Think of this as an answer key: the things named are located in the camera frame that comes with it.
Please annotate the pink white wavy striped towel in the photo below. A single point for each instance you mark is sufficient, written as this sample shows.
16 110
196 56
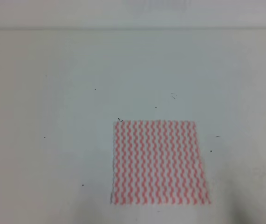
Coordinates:
157 162

